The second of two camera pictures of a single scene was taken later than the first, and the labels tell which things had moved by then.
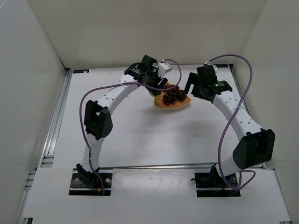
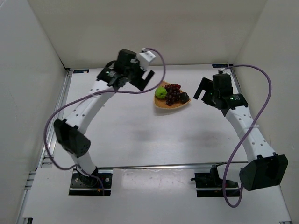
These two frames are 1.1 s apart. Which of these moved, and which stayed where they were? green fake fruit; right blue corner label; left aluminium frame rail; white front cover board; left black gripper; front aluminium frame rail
Moved: green fake fruit; left black gripper
Stayed: right blue corner label; white front cover board; front aluminium frame rail; left aluminium frame rail
